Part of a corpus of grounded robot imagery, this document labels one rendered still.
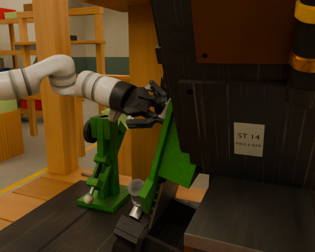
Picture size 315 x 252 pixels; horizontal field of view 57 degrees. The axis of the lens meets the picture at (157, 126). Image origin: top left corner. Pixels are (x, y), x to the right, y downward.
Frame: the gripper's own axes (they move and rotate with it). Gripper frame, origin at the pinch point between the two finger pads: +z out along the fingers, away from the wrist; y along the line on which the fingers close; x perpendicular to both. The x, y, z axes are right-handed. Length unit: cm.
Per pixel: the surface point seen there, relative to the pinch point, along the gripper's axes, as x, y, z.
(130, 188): -0.1, -19.2, 0.1
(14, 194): 36, -32, -48
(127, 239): 8.0, -27.9, 2.3
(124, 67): 835, 548, -517
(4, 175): 244, -24, -218
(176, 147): -6.9, -9.7, 6.5
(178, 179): -2.7, -14.2, 8.6
